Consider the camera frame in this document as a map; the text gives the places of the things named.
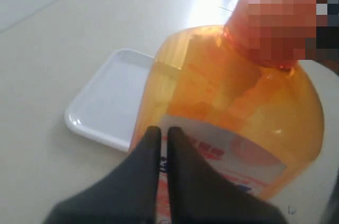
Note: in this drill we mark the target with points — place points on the white rectangular plastic tray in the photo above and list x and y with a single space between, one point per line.
106 109

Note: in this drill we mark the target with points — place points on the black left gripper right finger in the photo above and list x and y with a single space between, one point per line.
199 194

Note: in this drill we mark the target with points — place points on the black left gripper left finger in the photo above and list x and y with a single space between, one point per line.
126 195

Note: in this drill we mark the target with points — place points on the orange pump soap bottle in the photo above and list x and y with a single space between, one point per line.
240 95

